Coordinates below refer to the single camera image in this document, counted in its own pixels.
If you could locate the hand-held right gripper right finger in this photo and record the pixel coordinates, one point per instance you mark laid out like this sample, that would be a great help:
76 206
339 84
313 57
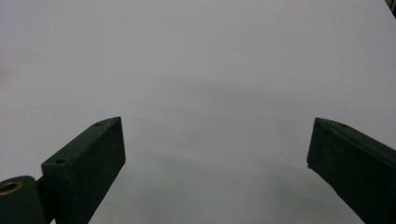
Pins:
351 165

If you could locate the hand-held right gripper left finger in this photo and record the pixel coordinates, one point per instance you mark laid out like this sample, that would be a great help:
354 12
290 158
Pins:
87 168

